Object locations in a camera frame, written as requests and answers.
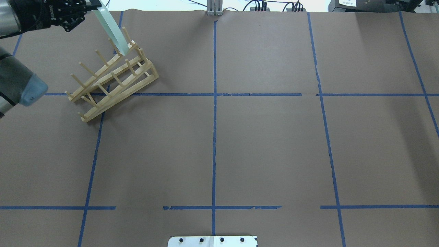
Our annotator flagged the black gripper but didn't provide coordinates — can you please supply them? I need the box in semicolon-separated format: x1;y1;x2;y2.
45;0;102;32

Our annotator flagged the pale green plate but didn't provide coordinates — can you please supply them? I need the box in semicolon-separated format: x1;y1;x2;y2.
93;0;130;55

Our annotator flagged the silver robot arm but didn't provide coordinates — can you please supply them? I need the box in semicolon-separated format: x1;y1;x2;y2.
0;0;105;118

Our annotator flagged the wooden dish rack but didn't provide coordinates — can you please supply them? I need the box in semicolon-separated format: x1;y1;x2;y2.
65;27;159;122

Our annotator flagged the aluminium frame post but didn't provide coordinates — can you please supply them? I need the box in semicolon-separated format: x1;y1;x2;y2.
206;0;224;16

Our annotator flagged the metal base plate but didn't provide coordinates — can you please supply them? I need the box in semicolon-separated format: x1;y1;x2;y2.
167;235;258;247

